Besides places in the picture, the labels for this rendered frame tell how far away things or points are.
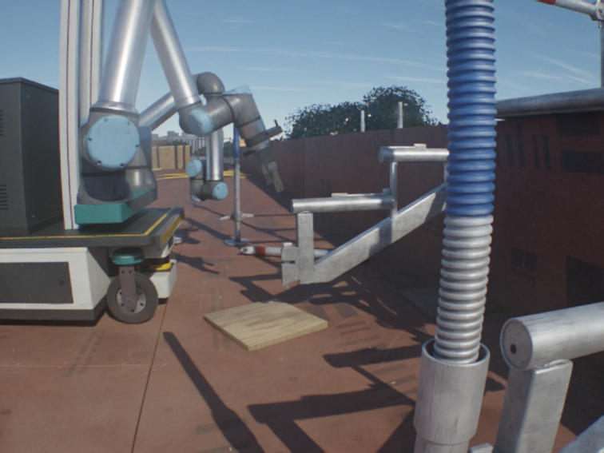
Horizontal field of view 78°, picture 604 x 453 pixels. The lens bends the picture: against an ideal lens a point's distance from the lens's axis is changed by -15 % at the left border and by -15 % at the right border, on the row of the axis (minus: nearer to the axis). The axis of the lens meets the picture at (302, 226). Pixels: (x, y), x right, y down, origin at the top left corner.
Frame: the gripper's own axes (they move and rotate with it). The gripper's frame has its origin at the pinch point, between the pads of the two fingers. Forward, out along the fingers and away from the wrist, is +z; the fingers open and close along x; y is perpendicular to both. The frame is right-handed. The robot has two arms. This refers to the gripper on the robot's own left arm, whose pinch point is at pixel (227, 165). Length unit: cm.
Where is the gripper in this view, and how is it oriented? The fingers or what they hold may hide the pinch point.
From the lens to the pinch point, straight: 262.6
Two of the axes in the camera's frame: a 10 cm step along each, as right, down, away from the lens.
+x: -9.1, -0.7, 4.1
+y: 0.0, -9.9, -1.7
